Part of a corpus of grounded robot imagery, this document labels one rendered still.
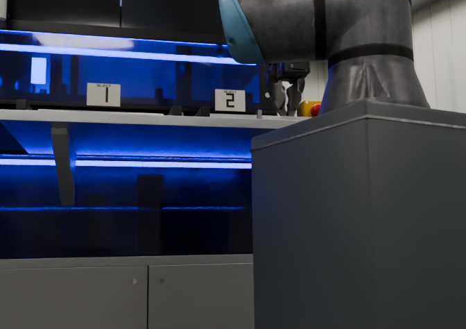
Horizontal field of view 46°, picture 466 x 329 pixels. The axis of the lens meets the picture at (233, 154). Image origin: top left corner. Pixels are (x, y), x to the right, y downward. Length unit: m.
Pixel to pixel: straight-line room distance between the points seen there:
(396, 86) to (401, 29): 0.09
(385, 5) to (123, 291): 0.97
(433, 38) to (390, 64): 4.29
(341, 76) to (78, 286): 0.92
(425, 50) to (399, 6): 4.28
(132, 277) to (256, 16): 0.86
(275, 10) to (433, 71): 4.23
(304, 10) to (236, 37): 0.10
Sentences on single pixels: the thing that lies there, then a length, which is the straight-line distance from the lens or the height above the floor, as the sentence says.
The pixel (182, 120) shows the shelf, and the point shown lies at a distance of 1.06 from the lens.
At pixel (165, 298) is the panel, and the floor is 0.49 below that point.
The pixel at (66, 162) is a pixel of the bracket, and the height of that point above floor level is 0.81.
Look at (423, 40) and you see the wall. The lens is 5.09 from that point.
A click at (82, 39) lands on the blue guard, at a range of 1.52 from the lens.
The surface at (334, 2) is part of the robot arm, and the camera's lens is 0.76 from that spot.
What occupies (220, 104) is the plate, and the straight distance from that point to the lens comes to 1.50.
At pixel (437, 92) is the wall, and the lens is 4.89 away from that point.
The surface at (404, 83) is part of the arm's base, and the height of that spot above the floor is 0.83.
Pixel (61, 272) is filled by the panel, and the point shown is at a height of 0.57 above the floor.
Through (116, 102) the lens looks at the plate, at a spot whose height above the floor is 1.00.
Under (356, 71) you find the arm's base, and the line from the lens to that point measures 0.73.
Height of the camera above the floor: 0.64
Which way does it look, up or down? 9 degrees up
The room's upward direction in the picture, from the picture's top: 1 degrees counter-clockwise
